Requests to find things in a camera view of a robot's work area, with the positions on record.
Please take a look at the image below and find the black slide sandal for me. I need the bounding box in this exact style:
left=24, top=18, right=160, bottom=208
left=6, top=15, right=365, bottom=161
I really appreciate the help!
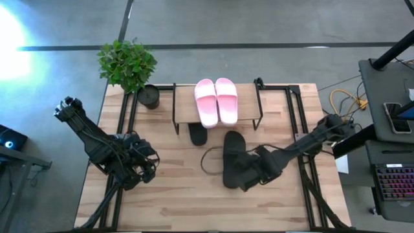
left=222, top=130, right=256, bottom=190
left=188, top=122, right=208, bottom=147

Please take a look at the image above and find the laptop with pink backlit keyboard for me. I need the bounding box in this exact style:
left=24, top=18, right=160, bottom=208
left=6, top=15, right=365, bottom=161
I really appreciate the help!
left=371, top=163, right=414, bottom=223

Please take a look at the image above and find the black device with blue light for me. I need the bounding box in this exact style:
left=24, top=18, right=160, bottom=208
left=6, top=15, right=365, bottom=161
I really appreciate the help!
left=0, top=124, right=28, bottom=152

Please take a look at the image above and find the tablet with blue screen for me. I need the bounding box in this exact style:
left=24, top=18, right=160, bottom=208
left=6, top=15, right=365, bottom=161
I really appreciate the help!
left=396, top=101, right=414, bottom=121

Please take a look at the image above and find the white paper sheet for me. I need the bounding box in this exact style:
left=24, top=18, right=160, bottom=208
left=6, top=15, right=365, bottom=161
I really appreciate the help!
left=335, top=154, right=350, bottom=175

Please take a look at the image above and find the grey desk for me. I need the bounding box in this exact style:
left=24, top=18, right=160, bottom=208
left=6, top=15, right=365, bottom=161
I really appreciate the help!
left=358, top=58, right=414, bottom=145

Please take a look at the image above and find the black stand bar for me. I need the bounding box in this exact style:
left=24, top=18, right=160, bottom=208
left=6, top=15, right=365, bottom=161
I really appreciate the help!
left=332, top=124, right=378, bottom=159

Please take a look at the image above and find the black aluminium table frame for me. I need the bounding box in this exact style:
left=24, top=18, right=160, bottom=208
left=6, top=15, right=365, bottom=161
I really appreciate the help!
left=74, top=84, right=353, bottom=231

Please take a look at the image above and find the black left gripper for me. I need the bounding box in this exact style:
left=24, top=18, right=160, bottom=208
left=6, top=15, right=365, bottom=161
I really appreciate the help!
left=129, top=134, right=161, bottom=185

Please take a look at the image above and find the green leafy plant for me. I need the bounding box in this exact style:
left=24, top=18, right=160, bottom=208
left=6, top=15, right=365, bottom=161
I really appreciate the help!
left=96, top=37, right=158, bottom=94

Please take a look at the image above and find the black plant pot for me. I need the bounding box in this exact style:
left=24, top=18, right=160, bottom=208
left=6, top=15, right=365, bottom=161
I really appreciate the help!
left=136, top=83, right=161, bottom=110

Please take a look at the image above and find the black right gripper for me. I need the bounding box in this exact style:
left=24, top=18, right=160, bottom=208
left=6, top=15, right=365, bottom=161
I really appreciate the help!
left=235, top=145, right=284, bottom=192

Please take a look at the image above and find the wooden shelf with black frame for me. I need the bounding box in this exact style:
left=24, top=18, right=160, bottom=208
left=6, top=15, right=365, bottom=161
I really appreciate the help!
left=171, top=77, right=263, bottom=135

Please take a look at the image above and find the black frame clamp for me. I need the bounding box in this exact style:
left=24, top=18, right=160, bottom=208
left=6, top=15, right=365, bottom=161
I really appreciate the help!
left=252, top=76, right=267, bottom=90

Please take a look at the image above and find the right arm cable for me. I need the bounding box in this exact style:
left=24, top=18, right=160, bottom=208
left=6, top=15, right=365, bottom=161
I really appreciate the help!
left=200, top=145, right=259, bottom=177

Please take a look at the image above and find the smartphone with tan case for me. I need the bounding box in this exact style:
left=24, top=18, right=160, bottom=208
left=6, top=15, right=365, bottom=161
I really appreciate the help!
left=383, top=102, right=413, bottom=135

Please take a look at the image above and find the pink slide sandal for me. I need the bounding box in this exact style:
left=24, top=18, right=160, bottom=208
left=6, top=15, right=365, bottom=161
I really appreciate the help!
left=193, top=78, right=219, bottom=129
left=215, top=77, right=239, bottom=127

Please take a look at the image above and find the black pole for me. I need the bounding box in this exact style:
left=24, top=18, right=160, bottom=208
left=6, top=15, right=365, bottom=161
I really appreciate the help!
left=370, top=28, right=414, bottom=71

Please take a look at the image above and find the yellow cable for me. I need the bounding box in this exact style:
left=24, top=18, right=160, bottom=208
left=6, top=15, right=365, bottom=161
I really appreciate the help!
left=329, top=89, right=369, bottom=124

